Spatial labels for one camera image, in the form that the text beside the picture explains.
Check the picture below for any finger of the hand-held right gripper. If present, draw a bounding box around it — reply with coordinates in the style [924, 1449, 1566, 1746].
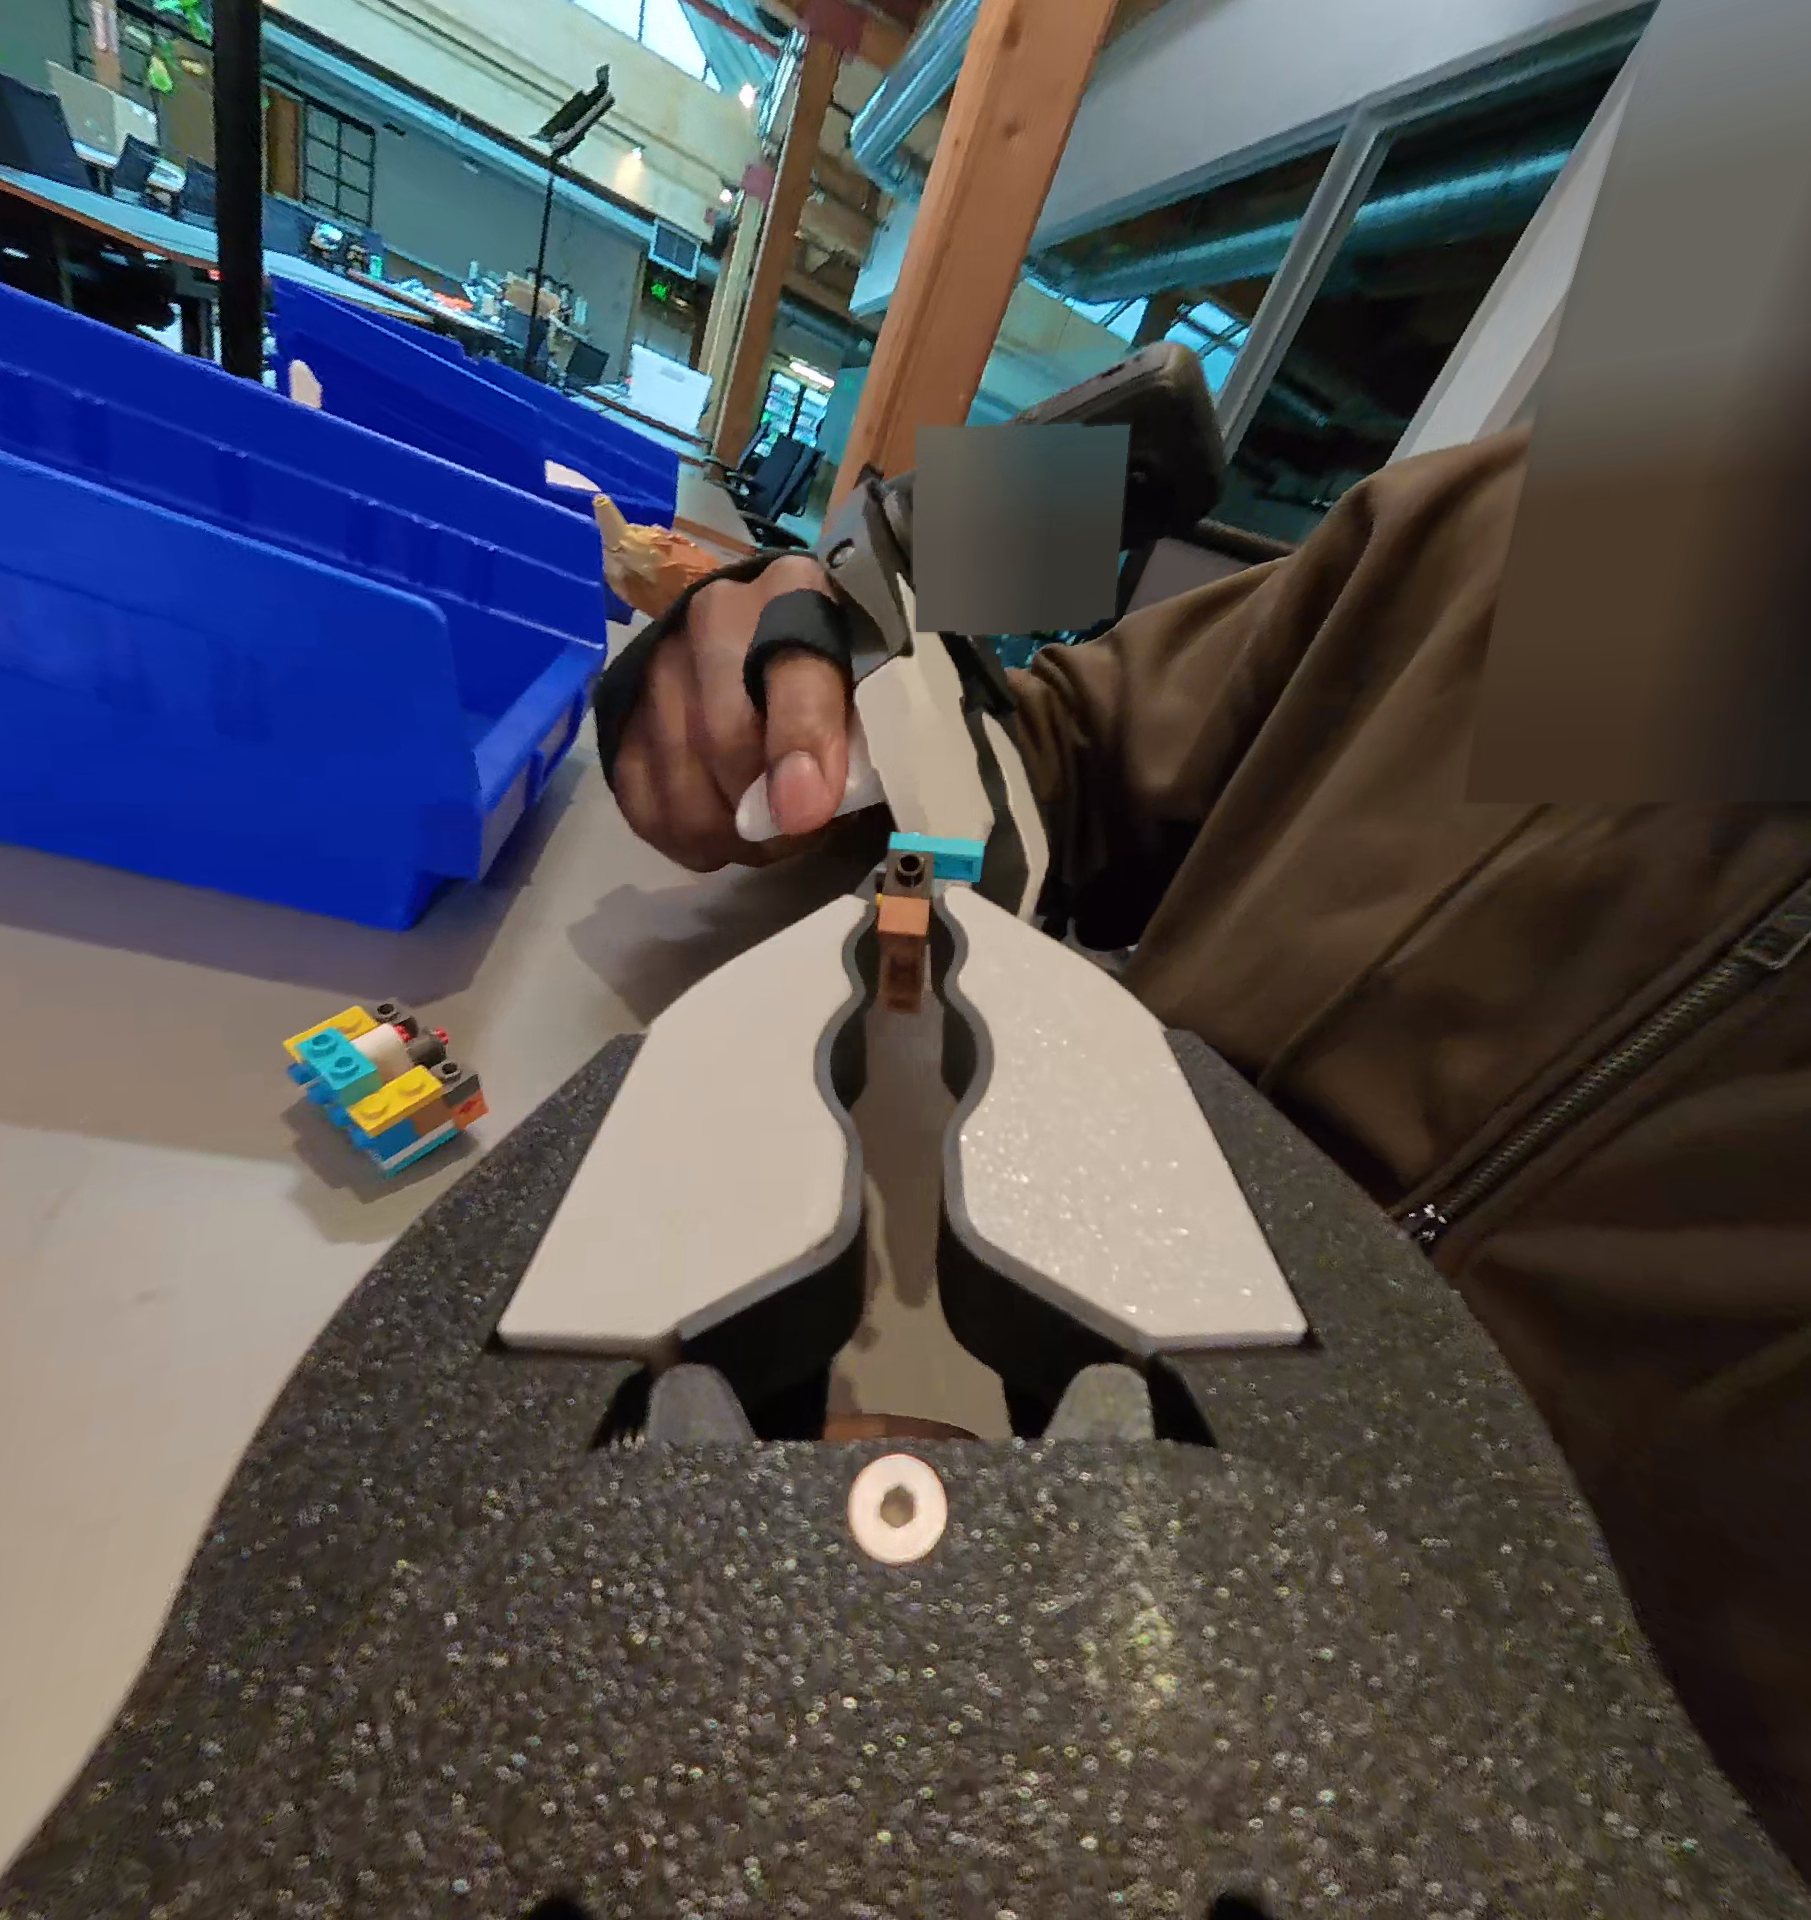
[850, 635, 1000, 845]
[974, 711, 1051, 919]

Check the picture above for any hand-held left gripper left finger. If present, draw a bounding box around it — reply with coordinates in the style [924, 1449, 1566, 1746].
[497, 897, 867, 1395]

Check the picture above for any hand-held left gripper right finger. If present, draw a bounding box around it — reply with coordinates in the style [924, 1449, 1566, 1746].
[935, 885, 1309, 1395]

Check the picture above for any yellow and black brick assembly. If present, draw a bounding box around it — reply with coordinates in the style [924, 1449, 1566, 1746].
[874, 849, 942, 1011]

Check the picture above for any person's right forearm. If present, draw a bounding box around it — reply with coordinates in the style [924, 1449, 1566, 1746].
[996, 434, 1538, 961]

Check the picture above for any person's right hand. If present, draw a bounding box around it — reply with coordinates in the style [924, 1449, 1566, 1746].
[611, 554, 859, 873]

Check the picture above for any dark padded chair back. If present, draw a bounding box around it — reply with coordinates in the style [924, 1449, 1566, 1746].
[1138, 514, 1300, 604]

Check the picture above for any black office chair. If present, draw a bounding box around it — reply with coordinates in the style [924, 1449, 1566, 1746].
[722, 431, 826, 553]

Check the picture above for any multicoloured brick model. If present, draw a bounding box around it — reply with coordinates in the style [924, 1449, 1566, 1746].
[283, 1000, 490, 1181]

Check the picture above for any tan and brown brick dinosaur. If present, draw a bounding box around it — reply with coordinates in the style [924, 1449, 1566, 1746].
[591, 491, 731, 620]

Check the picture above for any person in brown jacket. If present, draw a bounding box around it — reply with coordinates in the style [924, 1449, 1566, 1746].
[996, 428, 1811, 1920]

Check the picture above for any white board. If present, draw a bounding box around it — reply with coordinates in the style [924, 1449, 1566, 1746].
[631, 347, 717, 437]

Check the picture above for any thin wooden column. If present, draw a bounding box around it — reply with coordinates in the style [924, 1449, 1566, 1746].
[708, 27, 847, 470]

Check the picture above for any blue storage bin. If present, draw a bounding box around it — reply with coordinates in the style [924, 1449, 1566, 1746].
[266, 274, 683, 529]
[0, 259, 609, 617]
[0, 431, 609, 933]

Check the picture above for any black light stand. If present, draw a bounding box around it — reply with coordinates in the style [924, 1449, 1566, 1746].
[528, 65, 615, 364]

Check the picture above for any long wooden office table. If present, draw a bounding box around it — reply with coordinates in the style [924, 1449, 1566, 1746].
[0, 146, 226, 275]

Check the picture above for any row of black office chairs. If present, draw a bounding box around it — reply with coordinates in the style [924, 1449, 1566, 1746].
[0, 45, 218, 205]

